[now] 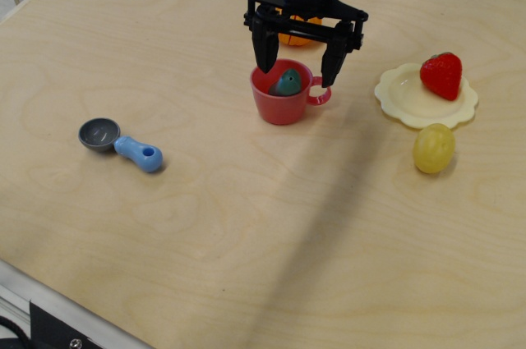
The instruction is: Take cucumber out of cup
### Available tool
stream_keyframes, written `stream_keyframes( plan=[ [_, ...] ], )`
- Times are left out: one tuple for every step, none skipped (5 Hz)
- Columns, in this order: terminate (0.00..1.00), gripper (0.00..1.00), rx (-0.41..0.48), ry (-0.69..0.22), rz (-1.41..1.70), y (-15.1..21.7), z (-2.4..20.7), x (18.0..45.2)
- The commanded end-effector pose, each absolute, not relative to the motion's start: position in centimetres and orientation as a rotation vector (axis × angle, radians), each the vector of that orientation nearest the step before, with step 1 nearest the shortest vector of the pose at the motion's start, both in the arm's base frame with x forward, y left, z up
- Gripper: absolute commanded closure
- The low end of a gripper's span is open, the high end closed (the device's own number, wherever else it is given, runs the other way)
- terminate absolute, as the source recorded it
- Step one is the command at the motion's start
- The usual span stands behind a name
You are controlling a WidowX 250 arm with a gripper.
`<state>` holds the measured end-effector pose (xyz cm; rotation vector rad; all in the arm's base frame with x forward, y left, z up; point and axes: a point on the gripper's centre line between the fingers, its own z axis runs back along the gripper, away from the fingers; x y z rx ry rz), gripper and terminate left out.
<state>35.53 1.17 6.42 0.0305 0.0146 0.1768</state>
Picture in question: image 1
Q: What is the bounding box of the grey blue toy scoop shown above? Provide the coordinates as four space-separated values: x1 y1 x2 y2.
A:
78 117 164 172

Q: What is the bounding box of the green toy cucumber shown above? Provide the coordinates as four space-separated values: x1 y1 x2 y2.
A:
268 68 302 97

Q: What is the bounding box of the black corner bracket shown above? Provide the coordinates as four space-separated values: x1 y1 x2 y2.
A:
30 302 101 349

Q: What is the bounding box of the aluminium table frame rail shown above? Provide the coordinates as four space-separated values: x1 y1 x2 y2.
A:
1 261 149 348

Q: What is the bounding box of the red toy strawberry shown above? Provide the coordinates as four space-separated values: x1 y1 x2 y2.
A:
419 52 463 101

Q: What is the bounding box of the red plastic cup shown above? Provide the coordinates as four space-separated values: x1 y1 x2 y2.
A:
250 59 332 126

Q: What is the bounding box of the yellow toy lemon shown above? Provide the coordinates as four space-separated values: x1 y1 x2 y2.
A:
413 123 456 174

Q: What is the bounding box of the cream scalloped plate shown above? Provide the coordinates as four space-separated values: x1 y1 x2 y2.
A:
374 63 478 129

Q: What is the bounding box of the orange toy pumpkin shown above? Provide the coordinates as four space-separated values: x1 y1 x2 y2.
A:
278 15 322 47

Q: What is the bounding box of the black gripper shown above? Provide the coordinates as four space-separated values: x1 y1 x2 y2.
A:
244 0 368 88

